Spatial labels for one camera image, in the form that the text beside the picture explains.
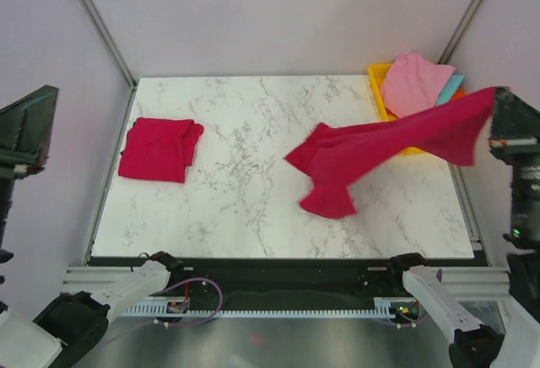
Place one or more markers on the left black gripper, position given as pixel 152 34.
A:
pixel 25 129

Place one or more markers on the light blue t-shirt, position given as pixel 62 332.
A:
pixel 452 86

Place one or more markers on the pink t-shirt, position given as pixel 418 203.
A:
pixel 413 84

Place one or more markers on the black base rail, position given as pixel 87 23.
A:
pixel 292 285

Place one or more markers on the yellow plastic tray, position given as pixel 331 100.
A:
pixel 377 73

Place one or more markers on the orange t-shirt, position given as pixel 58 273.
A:
pixel 458 94

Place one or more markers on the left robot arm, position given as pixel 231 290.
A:
pixel 72 324

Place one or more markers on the left aluminium frame post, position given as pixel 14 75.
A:
pixel 96 19

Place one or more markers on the folded red t-shirt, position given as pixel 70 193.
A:
pixel 160 149

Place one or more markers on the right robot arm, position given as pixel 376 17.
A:
pixel 471 343

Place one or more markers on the red t-shirt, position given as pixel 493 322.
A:
pixel 160 149
pixel 336 157

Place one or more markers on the aluminium frame post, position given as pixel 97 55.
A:
pixel 460 31
pixel 96 19

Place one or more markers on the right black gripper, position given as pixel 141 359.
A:
pixel 515 124

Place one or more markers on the white slotted cable duct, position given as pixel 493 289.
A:
pixel 161 308

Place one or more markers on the right aluminium frame post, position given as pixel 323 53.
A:
pixel 460 31

